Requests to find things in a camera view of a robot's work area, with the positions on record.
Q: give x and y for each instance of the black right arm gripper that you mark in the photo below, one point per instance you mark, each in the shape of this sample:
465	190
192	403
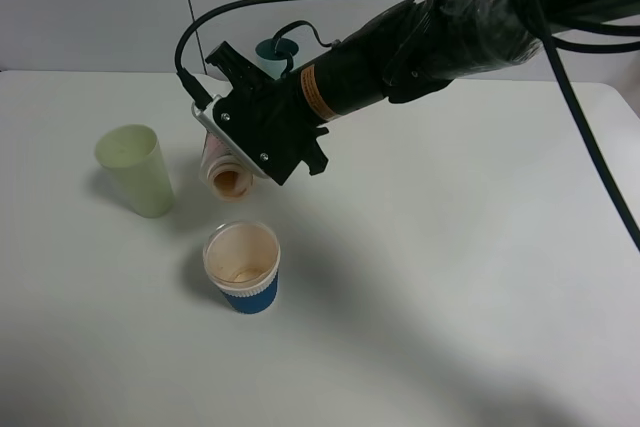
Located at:
267	119

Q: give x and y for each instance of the clear plastic drink bottle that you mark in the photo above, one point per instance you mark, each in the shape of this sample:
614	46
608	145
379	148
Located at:
222	172

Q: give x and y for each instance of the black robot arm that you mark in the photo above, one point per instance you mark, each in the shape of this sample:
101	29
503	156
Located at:
409	51

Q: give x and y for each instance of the teal plastic cup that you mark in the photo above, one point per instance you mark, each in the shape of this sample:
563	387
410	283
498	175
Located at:
274	63

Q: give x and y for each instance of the pale green plastic cup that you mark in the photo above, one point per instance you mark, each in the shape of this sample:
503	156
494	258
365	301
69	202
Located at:
131	155

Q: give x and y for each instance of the clear cup with blue sleeve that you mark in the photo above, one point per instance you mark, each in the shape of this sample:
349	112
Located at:
242	260

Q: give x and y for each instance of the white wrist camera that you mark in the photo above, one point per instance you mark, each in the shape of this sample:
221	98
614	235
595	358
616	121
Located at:
219	144

